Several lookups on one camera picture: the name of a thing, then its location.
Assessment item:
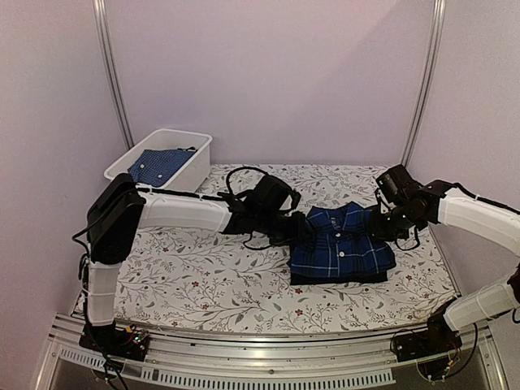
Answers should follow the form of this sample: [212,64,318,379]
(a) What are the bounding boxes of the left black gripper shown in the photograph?
[257,210,314,249]

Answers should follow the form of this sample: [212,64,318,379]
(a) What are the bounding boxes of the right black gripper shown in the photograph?
[370,202,423,241]

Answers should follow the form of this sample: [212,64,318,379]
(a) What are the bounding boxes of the black shirt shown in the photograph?
[291,262,397,285]

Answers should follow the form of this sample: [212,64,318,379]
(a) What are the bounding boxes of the blue plaid long sleeve shirt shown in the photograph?
[289,202,397,277]

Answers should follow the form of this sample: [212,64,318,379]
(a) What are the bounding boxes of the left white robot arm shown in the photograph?
[71,171,310,353]

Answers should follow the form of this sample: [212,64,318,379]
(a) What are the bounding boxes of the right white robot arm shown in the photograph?
[368,165,519,354]

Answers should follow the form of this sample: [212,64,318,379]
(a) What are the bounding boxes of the floral patterned table mat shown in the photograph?
[87,179,458,336]

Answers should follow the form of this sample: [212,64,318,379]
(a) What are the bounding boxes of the white plastic bin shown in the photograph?
[104,128,213,192]

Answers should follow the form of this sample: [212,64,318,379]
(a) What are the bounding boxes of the blue checked shirt in bin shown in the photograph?
[128,147,197,188]

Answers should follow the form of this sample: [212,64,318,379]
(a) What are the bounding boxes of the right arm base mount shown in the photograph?
[390,298,462,382]

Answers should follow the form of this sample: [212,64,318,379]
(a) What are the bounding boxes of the front aluminium rail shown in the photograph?
[35,314,510,389]

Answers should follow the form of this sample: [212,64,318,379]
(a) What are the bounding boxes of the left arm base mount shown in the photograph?
[79,323,150,362]

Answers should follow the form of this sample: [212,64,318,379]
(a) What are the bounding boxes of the right aluminium frame post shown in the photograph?
[401,0,446,167]

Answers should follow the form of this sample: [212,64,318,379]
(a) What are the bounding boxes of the aluminium frame post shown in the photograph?
[93,0,135,150]
[401,0,446,167]

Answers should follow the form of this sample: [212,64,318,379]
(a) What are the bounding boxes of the left aluminium frame post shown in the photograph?
[93,0,135,150]

